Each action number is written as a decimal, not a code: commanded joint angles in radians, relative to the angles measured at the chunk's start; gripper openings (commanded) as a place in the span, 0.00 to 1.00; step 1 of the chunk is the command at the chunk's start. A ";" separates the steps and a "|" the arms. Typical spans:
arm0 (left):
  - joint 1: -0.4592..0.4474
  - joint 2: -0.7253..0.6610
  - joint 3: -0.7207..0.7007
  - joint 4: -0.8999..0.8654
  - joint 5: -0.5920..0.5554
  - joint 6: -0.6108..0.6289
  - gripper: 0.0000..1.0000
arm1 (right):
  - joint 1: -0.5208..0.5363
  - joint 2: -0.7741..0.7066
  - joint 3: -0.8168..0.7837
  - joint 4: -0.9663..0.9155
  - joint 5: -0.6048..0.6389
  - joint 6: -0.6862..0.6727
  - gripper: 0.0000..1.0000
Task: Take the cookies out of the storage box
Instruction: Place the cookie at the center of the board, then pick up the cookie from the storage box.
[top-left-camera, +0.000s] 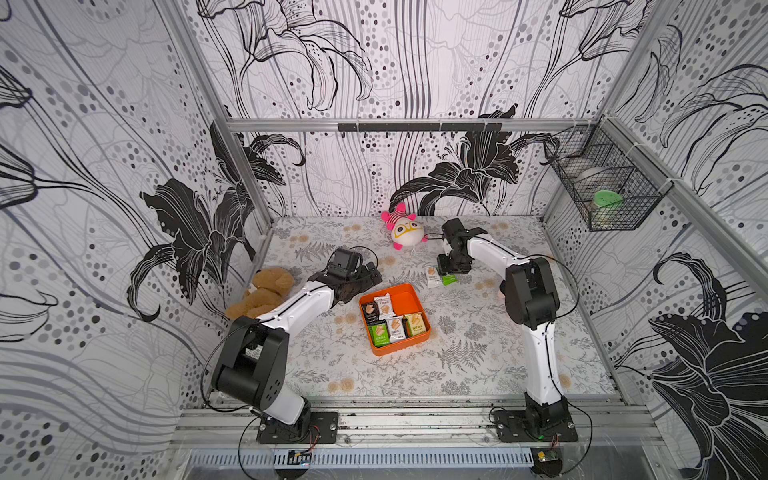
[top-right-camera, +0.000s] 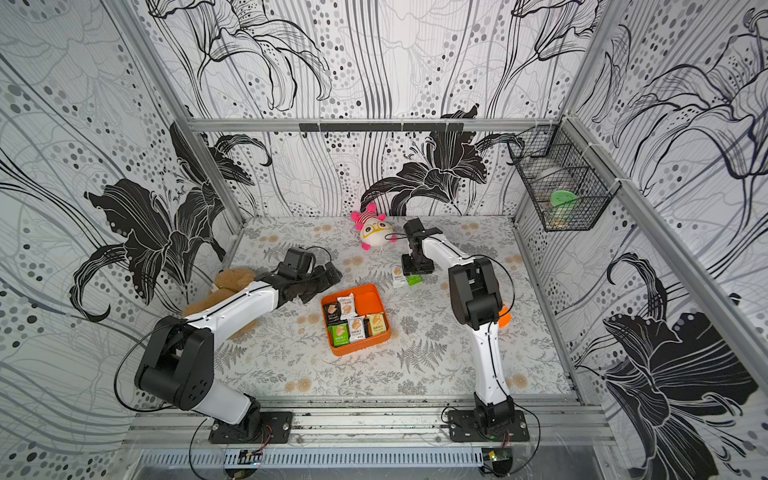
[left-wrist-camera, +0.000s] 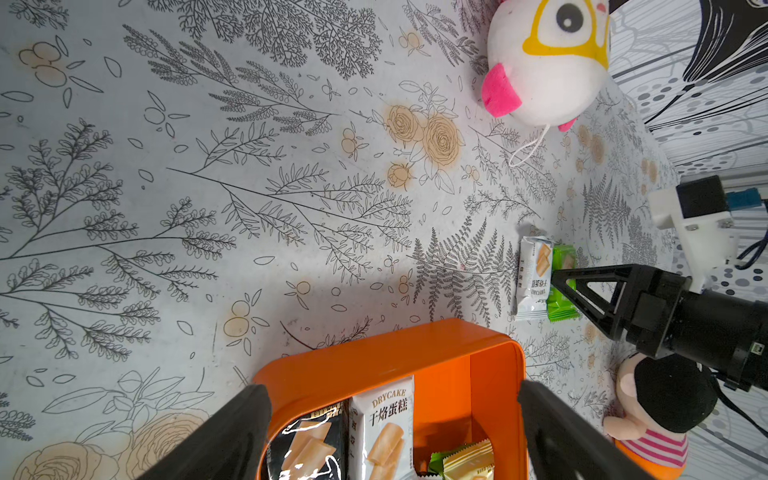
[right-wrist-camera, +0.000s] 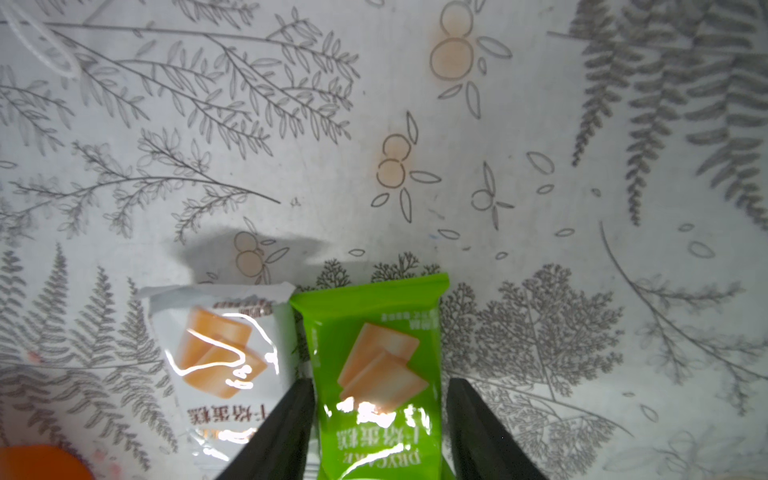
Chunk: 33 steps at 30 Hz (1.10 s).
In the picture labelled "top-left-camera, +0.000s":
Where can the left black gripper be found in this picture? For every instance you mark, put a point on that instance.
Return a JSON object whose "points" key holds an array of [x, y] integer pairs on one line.
{"points": [[366, 280]]}

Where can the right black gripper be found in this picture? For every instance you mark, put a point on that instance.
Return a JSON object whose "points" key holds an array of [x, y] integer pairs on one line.
{"points": [[454, 259]]}

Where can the green cookie packet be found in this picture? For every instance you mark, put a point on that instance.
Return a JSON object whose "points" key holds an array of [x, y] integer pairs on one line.
{"points": [[379, 335], [449, 279]]}

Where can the white cookie packet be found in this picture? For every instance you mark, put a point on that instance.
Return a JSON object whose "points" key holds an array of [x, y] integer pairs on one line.
{"points": [[396, 329], [434, 280], [385, 306]]}

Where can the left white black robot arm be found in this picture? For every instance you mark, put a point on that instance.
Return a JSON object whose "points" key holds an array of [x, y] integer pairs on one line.
{"points": [[252, 363]]}

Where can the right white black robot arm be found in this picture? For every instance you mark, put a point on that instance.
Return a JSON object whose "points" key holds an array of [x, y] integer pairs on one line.
{"points": [[532, 303]]}

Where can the orange storage box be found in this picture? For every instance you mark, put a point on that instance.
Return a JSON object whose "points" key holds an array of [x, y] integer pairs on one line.
{"points": [[405, 301]]}

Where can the white back cookie packet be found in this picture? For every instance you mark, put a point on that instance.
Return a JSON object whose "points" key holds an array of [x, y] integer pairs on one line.
{"points": [[385, 306]]}

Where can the green front cookie packet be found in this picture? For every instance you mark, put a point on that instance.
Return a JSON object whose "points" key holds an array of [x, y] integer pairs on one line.
{"points": [[379, 335]]}

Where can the white pink owl plush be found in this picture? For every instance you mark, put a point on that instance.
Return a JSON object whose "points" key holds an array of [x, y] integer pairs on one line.
{"points": [[404, 228]]}

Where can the white front cookie packet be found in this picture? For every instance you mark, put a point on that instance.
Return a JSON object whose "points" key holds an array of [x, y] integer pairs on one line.
{"points": [[396, 329]]}

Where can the tan teddy bear plush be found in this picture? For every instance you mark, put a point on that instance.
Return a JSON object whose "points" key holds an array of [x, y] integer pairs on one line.
{"points": [[269, 288]]}

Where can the green lidded cup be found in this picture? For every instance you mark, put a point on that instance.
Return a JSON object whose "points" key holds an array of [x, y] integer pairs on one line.
{"points": [[604, 206]]}

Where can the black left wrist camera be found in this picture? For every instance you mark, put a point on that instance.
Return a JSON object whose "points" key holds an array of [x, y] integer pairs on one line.
{"points": [[344, 264]]}

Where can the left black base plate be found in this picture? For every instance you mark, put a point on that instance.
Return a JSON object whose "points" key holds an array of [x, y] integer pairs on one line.
{"points": [[312, 427]]}

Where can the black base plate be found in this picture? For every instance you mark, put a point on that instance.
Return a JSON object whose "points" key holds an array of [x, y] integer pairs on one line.
{"points": [[312, 427], [514, 426]]}

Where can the black wire basket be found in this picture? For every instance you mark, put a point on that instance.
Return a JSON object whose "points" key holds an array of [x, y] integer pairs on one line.
{"points": [[587, 159]]}

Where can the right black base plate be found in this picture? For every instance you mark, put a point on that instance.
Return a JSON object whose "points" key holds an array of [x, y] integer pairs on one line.
{"points": [[514, 426]]}

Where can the white slotted cable duct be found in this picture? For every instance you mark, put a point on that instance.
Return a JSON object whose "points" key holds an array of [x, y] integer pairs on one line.
{"points": [[366, 458]]}

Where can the aluminium corner frame post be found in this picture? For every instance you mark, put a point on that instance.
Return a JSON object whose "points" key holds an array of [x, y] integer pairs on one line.
{"points": [[195, 59]]}

